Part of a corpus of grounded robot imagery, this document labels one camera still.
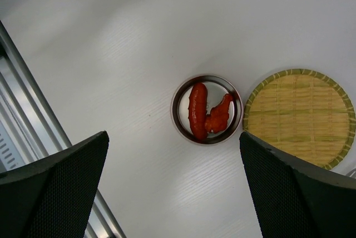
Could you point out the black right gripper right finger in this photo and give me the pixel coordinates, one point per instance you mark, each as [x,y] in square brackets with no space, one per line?
[294,198]

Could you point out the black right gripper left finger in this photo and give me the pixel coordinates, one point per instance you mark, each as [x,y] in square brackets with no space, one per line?
[53,197]

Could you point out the steel food tongs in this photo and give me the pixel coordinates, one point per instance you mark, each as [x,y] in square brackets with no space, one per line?
[352,173]

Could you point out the red chicken wing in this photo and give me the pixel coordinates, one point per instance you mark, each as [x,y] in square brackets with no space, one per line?
[217,120]

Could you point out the red sausage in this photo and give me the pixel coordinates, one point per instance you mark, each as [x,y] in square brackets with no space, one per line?
[197,111]

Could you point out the red steel lunch bowl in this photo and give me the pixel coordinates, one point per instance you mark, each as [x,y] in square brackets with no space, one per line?
[217,87]

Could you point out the round bamboo tray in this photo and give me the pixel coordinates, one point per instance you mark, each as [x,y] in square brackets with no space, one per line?
[304,113]

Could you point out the slotted grey cable duct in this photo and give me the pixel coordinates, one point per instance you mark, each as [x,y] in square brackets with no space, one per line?
[10,157]

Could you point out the aluminium front rail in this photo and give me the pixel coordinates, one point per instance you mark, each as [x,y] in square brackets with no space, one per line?
[35,131]

